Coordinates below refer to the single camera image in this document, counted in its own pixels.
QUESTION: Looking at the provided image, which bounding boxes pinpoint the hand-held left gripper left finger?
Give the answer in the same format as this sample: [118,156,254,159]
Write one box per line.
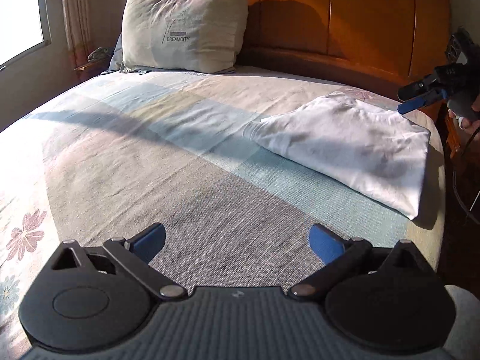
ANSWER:
[50,223,188,301]

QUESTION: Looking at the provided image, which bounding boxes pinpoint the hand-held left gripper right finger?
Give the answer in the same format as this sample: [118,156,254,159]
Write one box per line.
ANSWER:
[287,224,424,301]

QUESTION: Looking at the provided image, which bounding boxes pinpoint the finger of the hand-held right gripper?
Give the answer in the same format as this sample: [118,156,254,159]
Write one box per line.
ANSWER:
[398,75,439,102]
[398,90,449,115]

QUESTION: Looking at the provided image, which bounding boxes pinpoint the white printed long-sleeve shirt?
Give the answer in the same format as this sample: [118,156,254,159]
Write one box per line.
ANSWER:
[244,92,431,221]

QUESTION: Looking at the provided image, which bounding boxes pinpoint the person's right hand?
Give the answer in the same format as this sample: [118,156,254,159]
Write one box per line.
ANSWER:
[448,95,480,131]

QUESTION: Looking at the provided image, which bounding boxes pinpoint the wooden nightstand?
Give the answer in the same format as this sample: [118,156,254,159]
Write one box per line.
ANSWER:
[437,112,463,166]
[74,60,104,80]

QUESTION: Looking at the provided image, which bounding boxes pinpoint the floral patchwork bed sheet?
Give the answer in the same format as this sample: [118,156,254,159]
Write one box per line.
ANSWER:
[0,65,447,349]

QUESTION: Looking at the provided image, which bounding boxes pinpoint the wooden bed headboard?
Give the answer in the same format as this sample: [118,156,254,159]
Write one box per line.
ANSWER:
[137,0,456,121]

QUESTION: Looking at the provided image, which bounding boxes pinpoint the grey fuzzy cloth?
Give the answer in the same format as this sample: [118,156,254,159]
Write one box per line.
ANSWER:
[445,285,480,360]

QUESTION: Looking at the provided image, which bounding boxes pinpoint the grey-green figurine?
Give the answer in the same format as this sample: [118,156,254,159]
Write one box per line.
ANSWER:
[87,47,113,62]

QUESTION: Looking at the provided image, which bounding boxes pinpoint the beige pillow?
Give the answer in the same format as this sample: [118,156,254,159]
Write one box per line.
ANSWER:
[119,0,260,74]

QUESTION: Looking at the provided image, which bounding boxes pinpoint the pink striped curtain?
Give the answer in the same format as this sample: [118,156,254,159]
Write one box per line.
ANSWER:
[62,0,92,70]

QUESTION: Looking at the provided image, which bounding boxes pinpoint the window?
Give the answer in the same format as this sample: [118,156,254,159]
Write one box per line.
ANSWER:
[0,0,51,70]

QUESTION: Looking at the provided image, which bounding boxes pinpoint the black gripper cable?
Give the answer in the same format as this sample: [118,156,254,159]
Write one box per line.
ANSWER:
[452,125,480,222]

